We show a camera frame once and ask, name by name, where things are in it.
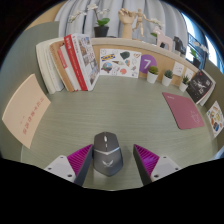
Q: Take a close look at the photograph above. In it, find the white book behind black book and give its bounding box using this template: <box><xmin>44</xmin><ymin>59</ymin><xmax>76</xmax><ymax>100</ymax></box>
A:
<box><xmin>199</xmin><ymin>71</ymin><xmax>217</xmax><ymax>107</ymax></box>

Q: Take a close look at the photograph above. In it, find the white illustrated sticker sheet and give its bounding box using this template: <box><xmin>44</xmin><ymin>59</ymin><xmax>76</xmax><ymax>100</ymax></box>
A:
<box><xmin>99</xmin><ymin>48</ymin><xmax>142</xmax><ymax>79</ymax></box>

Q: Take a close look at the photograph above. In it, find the pink mouse pad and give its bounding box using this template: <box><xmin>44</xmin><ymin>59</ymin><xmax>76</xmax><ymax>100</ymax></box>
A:
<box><xmin>161</xmin><ymin>91</ymin><xmax>206</xmax><ymax>130</ymax></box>

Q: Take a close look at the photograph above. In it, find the beige book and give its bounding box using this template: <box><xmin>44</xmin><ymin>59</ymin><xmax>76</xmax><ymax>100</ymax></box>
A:
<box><xmin>1</xmin><ymin>73</ymin><xmax>52</xmax><ymax>150</ymax></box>

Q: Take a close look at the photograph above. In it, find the white orchid plant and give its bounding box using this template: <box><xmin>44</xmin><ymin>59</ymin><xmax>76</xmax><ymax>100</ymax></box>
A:
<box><xmin>146</xmin><ymin>17</ymin><xmax>166</xmax><ymax>38</ymax></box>

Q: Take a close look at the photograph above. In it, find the white orchid in black pot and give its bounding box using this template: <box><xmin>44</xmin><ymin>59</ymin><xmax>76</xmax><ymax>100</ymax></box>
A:
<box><xmin>188</xmin><ymin>40</ymin><xmax>209</xmax><ymax>69</ymax></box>
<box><xmin>68</xmin><ymin>3</ymin><xmax>111</xmax><ymax>38</ymax></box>

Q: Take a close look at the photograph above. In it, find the wooden desk back shelf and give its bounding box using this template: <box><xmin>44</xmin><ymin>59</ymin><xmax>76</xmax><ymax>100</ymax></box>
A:
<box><xmin>89</xmin><ymin>37</ymin><xmax>198</xmax><ymax>88</ymax></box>

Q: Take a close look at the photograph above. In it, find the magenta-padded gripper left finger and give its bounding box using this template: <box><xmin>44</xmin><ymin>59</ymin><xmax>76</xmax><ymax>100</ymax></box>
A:
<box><xmin>44</xmin><ymin>143</ymin><xmax>95</xmax><ymax>187</ymax></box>

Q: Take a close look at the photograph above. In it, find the small potted succulent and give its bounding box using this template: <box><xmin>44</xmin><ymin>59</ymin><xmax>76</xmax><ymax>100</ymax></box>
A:
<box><xmin>161</xmin><ymin>69</ymin><xmax>174</xmax><ymax>87</ymax></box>
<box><xmin>178</xmin><ymin>75</ymin><xmax>190</xmax><ymax>93</ymax></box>
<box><xmin>146</xmin><ymin>65</ymin><xmax>160</xmax><ymax>84</ymax></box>

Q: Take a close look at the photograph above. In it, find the cork-brown book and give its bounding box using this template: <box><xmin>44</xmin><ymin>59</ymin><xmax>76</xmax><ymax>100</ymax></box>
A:
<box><xmin>49</xmin><ymin>39</ymin><xmax>76</xmax><ymax>93</ymax></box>

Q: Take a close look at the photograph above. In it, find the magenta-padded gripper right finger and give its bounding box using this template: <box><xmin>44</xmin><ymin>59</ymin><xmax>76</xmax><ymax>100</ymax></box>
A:
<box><xmin>133</xmin><ymin>143</ymin><xmax>183</xmax><ymax>186</ymax></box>

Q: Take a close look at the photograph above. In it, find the grey curtain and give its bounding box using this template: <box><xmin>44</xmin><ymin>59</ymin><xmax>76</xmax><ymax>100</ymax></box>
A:
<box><xmin>54</xmin><ymin>0</ymin><xmax>189</xmax><ymax>46</ymax></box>

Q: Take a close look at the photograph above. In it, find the black-cover book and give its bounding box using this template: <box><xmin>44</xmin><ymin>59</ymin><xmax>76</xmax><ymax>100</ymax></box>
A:
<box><xmin>185</xmin><ymin>69</ymin><xmax>214</xmax><ymax>105</ymax></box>

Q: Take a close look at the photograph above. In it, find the wooden hand model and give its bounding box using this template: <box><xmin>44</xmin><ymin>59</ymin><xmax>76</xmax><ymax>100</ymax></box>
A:
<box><xmin>118</xmin><ymin>8</ymin><xmax>138</xmax><ymax>40</ymax></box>

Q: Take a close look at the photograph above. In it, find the black horse figurine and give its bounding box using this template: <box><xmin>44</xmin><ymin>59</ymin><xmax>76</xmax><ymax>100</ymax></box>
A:
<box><xmin>172</xmin><ymin>35</ymin><xmax>188</xmax><ymax>56</ymax></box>

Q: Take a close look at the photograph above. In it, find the thick white book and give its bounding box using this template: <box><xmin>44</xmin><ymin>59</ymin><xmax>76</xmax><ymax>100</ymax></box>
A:
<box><xmin>35</xmin><ymin>37</ymin><xmax>66</xmax><ymax>95</ymax></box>

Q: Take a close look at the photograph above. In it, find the pink horse figurine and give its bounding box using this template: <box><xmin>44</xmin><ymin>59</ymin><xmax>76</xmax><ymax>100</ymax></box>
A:
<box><xmin>153</xmin><ymin>25</ymin><xmax>174</xmax><ymax>52</ymax></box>

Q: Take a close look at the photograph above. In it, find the wooden artist mannequin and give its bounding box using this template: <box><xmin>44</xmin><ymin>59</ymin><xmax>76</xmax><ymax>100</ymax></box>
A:
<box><xmin>132</xmin><ymin>8</ymin><xmax>149</xmax><ymax>38</ymax></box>

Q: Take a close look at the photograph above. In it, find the dark grey computer mouse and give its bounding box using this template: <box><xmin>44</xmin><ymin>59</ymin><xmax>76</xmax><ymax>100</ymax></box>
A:
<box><xmin>92</xmin><ymin>131</ymin><xmax>124</xmax><ymax>177</ymax></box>

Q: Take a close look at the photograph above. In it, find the colourful sticker card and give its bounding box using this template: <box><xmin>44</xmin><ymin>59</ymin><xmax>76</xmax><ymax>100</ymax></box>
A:
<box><xmin>206</xmin><ymin>100</ymin><xmax>224</xmax><ymax>138</ymax></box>

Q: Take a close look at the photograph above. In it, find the purple round number sticker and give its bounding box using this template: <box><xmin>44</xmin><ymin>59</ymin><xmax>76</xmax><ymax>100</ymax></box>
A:
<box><xmin>138</xmin><ymin>54</ymin><xmax>158</xmax><ymax>75</ymax></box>

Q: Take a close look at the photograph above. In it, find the red-spined white book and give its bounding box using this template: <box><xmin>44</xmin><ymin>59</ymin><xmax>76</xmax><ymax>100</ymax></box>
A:
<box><xmin>63</xmin><ymin>34</ymin><xmax>89</xmax><ymax>92</ymax></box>

